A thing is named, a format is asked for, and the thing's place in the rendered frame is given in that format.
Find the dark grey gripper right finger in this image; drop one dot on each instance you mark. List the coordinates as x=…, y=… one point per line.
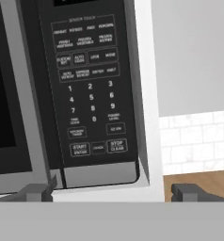
x=189, y=193

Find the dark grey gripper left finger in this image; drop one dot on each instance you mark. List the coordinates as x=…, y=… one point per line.
x=35, y=193

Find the microwave door with dark window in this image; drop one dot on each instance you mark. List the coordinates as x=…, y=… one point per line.
x=10, y=125

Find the black and silver microwave oven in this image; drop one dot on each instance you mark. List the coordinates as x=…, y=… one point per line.
x=95, y=94

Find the white cupboard housing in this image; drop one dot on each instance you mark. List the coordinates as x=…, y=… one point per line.
x=148, y=109

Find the grey wall cupboard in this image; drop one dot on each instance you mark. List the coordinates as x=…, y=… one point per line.
x=195, y=53

